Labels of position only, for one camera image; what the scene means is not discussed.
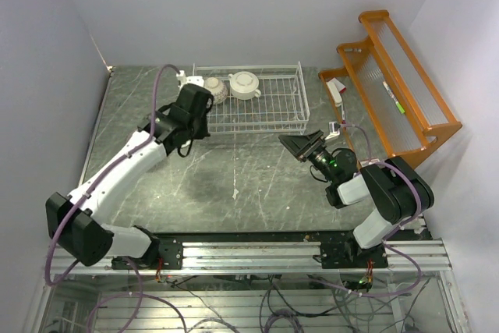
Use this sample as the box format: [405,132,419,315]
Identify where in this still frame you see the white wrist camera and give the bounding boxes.
[175,70,204,88]
[324,122,342,142]

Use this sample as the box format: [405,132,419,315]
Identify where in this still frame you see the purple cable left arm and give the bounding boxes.
[43,63,181,287]

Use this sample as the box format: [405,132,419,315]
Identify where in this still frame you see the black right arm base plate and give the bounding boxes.
[313,241,388,270]

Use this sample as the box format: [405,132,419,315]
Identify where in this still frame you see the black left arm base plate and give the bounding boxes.
[111,239,184,270]

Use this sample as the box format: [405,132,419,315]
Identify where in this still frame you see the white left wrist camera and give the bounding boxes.
[175,70,204,88]

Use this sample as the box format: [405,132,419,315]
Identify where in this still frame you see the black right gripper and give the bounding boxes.
[279,129,338,183]

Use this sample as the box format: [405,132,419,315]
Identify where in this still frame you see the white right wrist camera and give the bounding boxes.
[324,122,342,142]

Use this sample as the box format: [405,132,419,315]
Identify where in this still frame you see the white wire dish rack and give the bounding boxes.
[192,62,310,134]

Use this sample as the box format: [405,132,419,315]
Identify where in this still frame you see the brown patterned bowl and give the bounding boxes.
[203,77,228,105]

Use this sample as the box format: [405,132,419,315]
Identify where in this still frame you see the red pen on table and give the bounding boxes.
[340,103,347,124]

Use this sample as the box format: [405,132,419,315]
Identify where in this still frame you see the marker pen on shelf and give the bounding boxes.
[383,81,405,115]

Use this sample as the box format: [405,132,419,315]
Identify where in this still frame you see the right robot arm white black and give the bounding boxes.
[279,130,434,267]

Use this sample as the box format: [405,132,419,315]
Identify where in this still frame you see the loose cables under table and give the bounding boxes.
[85,270,441,333]

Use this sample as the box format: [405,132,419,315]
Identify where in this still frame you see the orange wooden shelf rack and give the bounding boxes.
[318,10,462,168]

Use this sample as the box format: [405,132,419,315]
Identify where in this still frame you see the aluminium mounting rail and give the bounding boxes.
[50,239,453,274]

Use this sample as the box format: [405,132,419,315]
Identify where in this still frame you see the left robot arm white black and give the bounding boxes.
[45,83,214,268]

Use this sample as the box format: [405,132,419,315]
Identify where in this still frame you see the white red eraser block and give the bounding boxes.
[326,78,346,107]

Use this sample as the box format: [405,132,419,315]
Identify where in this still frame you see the cream two-handled soup bowl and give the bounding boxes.
[228,71,261,101]

